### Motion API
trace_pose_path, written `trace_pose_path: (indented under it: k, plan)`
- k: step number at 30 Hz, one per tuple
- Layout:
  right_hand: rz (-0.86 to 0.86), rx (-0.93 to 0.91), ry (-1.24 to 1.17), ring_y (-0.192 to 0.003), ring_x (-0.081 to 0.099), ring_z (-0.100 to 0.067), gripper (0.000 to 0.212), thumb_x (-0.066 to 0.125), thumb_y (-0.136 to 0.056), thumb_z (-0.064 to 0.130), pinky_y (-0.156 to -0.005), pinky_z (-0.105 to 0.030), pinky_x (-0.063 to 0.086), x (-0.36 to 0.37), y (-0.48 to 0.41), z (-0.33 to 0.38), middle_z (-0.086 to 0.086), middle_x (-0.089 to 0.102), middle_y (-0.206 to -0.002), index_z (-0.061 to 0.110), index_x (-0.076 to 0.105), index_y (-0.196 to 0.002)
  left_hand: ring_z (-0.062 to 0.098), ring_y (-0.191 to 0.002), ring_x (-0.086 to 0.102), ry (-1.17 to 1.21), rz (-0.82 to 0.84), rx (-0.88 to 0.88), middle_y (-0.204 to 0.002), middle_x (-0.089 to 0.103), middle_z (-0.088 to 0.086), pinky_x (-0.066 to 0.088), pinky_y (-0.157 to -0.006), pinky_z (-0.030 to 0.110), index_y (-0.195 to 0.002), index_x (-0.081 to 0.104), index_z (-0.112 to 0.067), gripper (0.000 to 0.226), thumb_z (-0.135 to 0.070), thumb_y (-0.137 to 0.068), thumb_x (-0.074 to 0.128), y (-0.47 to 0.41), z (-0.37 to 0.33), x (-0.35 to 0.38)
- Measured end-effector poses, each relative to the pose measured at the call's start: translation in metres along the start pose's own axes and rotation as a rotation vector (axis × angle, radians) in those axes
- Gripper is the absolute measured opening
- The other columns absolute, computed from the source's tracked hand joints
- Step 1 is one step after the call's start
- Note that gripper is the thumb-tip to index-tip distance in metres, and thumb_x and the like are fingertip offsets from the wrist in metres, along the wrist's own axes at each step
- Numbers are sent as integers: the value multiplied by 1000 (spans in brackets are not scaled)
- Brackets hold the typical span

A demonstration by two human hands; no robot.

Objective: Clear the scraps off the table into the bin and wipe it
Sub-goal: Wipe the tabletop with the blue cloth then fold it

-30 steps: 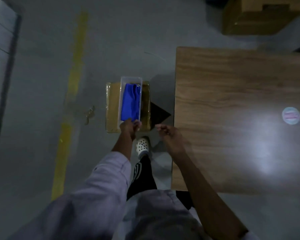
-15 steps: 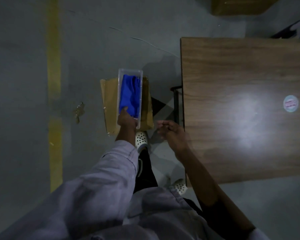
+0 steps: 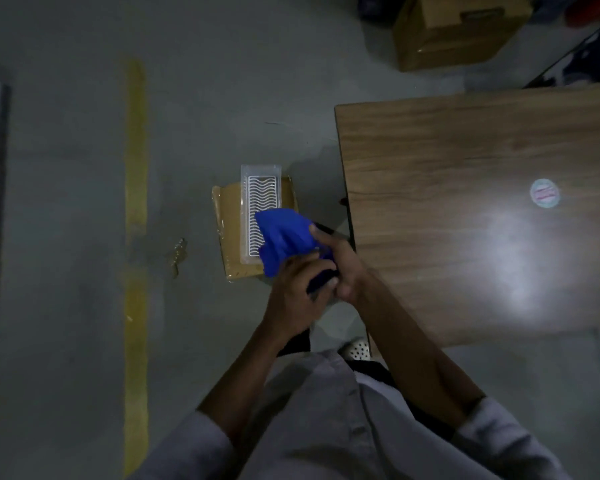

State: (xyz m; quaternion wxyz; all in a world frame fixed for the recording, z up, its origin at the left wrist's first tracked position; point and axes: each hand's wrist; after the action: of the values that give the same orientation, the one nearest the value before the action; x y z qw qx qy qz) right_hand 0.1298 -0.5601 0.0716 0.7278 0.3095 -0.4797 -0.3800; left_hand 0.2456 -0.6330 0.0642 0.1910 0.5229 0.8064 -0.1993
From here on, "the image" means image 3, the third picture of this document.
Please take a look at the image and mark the person's left hand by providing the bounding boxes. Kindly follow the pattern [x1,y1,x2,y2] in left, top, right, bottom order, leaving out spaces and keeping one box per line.
[265,252,340,341]

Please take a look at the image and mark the person's right hand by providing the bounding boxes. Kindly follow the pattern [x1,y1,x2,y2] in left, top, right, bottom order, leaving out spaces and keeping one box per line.
[309,224,376,305]

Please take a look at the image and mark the blue cloth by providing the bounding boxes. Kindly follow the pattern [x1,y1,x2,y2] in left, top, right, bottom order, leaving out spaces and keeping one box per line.
[255,208,339,295]

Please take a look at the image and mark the round white foil lid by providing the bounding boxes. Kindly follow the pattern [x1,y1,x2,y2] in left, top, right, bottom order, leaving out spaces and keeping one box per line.
[529,178,561,209]

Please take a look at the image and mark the person's right forearm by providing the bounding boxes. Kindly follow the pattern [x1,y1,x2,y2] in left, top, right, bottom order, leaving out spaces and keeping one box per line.
[352,274,486,431]

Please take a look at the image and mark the person's left forearm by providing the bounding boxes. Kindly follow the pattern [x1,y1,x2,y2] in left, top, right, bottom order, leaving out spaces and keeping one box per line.
[197,319,311,445]

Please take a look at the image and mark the white perforated shoe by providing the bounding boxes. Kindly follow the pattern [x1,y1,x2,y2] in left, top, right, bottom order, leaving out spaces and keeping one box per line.
[337,337,371,361]

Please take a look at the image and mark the black trousers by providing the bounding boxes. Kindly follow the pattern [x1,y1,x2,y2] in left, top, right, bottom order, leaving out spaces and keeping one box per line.
[279,329,396,391]

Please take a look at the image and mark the taped brown cardboard box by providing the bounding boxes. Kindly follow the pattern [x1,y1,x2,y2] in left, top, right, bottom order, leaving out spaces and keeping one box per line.
[211,175,299,281]

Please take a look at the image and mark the clear plastic box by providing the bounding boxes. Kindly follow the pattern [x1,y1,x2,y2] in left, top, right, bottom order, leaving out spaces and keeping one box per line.
[239,163,283,265]

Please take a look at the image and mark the light denim shirt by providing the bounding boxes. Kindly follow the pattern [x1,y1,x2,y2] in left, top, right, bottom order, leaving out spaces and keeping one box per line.
[129,349,576,480]

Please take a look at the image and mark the golden foil scrap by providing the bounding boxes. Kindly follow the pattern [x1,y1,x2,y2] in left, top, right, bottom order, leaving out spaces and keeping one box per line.
[167,238,189,278]

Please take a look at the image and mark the wooden table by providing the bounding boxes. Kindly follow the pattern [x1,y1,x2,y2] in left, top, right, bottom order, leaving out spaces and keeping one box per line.
[335,87,600,348]

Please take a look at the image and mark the dark blue small box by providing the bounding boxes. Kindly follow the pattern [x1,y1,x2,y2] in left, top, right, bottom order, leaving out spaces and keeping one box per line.
[357,0,406,25]

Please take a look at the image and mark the black box with white label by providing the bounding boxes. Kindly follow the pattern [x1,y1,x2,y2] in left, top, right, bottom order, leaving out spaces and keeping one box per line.
[525,22,600,88]

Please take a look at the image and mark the red plastic item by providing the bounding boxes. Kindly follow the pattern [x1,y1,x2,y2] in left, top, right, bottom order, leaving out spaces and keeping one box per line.
[565,0,600,28]

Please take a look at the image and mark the brown cardboard box with handle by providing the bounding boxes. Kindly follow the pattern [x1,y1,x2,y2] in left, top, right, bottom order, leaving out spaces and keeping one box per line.
[392,0,533,72]

